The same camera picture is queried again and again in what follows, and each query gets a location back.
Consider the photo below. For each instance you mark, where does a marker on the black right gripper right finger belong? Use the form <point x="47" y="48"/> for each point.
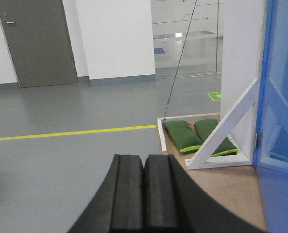
<point x="174" y="203"/>

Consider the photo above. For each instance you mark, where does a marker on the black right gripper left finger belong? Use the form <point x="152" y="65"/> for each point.
<point x="117" y="206"/>

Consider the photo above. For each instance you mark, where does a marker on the plywood platform of blue door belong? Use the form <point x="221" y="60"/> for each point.
<point x="235" y="187"/>

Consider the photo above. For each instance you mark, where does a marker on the silver door hinge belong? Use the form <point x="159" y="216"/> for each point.
<point x="257" y="140"/>

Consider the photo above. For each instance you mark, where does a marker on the white triangular door brace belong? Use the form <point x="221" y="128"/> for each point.
<point x="203" y="158"/>

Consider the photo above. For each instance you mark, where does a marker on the blue door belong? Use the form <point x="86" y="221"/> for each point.
<point x="271" y="157"/>

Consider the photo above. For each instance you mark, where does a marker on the grey-brown room door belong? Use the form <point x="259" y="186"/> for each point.
<point x="37" y="35"/>

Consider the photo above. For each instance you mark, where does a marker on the green sandbag far left one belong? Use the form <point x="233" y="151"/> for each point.
<point x="183" y="137"/>

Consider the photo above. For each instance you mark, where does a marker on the white wooden edge beam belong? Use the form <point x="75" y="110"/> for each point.
<point x="161" y="135"/>

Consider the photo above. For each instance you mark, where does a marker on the white door frame panel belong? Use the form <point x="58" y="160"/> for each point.
<point x="243" y="35"/>

